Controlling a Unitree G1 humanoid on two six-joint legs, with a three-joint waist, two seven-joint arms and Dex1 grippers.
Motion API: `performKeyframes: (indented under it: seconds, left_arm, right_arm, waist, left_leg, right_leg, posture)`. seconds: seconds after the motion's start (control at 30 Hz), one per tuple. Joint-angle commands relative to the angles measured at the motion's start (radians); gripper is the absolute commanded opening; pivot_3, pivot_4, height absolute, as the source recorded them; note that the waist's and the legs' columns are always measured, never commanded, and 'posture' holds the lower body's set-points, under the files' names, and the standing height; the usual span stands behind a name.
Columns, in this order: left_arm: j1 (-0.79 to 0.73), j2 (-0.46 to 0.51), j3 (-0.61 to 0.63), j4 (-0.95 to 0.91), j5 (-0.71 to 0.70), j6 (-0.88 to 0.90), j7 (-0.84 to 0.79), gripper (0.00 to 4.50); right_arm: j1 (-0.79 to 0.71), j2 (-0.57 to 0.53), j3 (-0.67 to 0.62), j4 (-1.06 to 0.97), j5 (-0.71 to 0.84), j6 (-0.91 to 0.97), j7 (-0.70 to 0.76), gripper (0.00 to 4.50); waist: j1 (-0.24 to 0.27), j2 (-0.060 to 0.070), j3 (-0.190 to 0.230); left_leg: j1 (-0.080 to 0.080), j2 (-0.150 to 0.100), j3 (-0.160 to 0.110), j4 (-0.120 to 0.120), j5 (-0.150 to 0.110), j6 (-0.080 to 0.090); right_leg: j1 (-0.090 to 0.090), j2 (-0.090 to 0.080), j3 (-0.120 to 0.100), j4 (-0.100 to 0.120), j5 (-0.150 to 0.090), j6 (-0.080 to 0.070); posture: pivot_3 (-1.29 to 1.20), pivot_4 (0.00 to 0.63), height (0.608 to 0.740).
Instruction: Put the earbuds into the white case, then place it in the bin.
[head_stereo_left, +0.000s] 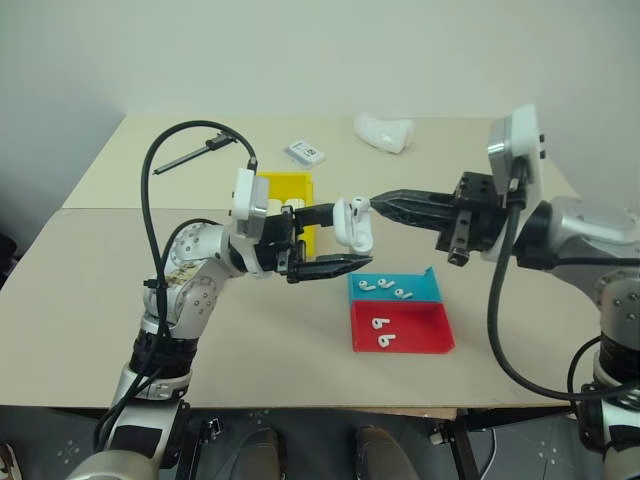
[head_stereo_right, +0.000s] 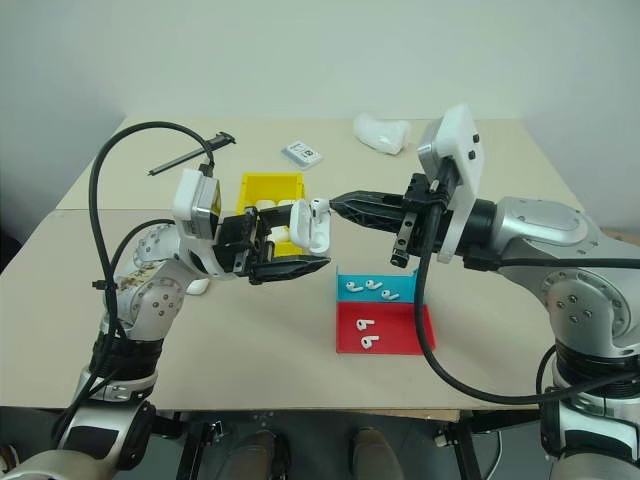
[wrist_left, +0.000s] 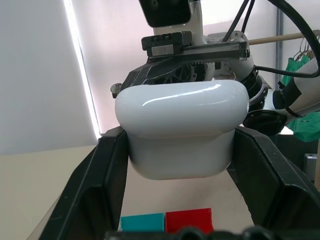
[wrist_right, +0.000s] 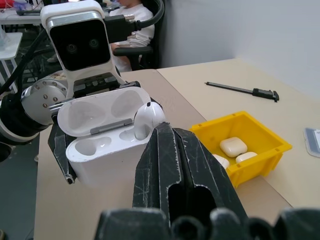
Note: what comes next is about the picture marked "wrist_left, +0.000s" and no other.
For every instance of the red block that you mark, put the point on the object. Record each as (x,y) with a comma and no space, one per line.
(188,221)

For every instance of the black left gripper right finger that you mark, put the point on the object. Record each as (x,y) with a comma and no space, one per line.
(270,185)

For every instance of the white earbud charging case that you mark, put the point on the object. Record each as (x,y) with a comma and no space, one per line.
(182,125)

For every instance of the grey vertical rack post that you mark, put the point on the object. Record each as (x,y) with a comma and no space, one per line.
(280,50)

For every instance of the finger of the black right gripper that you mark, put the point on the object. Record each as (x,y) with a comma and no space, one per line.
(150,73)

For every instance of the green garment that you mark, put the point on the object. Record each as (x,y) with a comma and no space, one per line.
(307,127)

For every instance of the grey metal block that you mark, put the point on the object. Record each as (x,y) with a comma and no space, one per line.
(312,166)

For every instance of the teal block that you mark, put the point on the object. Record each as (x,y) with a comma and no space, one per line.
(143,222)

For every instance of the wooden clothes rod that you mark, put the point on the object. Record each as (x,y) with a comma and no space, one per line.
(275,38)

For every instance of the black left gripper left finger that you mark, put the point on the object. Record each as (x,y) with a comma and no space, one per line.
(95,190)

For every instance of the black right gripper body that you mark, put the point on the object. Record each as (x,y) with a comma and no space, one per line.
(200,51)

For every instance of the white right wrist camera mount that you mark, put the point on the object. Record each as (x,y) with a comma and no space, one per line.
(165,12)

